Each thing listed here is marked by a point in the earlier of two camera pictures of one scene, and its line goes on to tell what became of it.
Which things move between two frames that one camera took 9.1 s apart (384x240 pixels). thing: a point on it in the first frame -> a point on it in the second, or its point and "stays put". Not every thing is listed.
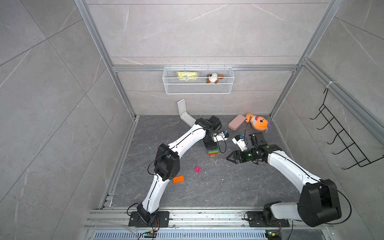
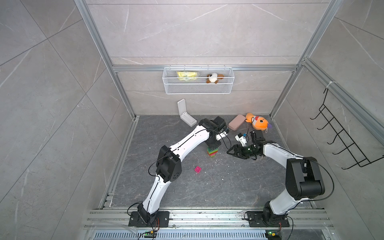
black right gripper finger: x=235 y=159 -> x=237 y=153
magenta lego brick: x=197 y=169 stays put
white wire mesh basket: x=198 y=80 stays put
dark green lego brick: x=217 y=149 stays put
